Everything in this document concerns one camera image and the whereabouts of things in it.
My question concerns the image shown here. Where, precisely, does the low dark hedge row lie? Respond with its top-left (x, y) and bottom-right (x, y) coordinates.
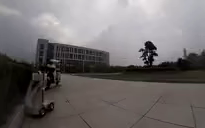
top-left (61, 63), bottom-right (178, 74)

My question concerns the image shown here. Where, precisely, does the large grey office building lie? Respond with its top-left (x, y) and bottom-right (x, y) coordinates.
top-left (35, 38), bottom-right (111, 73)

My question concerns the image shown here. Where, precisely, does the grey concrete slab pavement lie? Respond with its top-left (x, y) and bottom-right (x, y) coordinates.
top-left (9, 73), bottom-right (205, 128)

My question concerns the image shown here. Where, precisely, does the tall lone tree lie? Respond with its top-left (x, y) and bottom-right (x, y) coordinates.
top-left (138, 40), bottom-right (159, 67)

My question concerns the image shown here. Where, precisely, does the small open vehicle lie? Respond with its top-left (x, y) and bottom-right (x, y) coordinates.
top-left (39, 58), bottom-right (63, 90)

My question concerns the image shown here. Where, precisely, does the small white wheeled robot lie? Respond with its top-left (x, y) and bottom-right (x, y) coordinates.
top-left (24, 71), bottom-right (56, 118)

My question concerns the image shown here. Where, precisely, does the grass strip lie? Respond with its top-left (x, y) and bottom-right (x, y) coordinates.
top-left (72, 69), bottom-right (205, 84)

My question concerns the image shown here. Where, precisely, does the row of dark trees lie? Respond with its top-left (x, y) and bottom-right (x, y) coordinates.
top-left (158, 44), bottom-right (205, 71)

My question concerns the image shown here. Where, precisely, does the dark green hedge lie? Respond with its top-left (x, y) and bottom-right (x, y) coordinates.
top-left (0, 42), bottom-right (35, 127)

